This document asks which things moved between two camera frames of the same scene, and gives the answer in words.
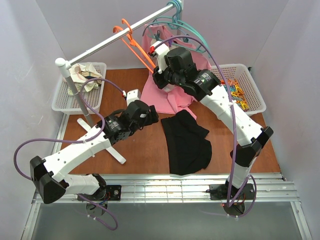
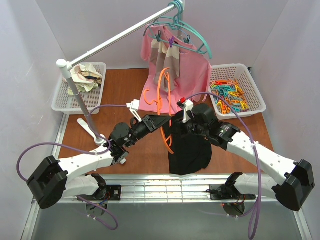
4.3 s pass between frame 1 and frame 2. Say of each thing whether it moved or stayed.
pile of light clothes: stayed
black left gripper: moved
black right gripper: moved
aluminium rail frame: stayed
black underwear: stayed
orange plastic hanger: moved
